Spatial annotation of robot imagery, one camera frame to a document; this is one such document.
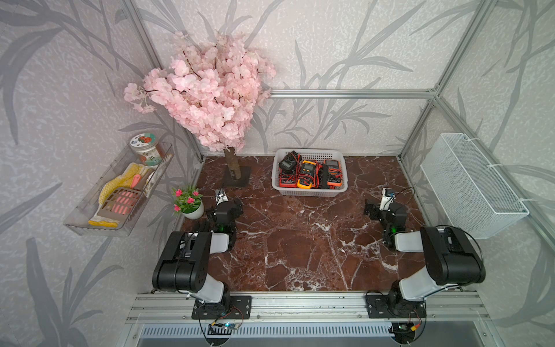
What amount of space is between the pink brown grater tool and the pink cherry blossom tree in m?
0.25

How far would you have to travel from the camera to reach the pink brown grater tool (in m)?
0.60

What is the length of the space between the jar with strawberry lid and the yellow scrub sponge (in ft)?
0.10

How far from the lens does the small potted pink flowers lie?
869 millimetres
